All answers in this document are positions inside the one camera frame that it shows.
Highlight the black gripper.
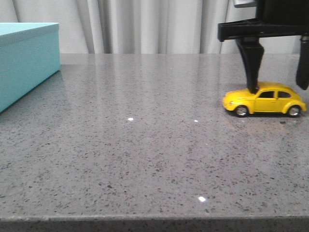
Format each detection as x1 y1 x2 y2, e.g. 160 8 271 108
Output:
218 0 309 94

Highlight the yellow toy beetle car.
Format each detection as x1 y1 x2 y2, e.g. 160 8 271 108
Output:
223 81 307 117

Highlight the light blue storage box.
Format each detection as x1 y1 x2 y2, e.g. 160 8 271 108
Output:
0 23 61 111

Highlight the grey pleated curtain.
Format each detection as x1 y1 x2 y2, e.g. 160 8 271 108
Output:
0 0 309 55

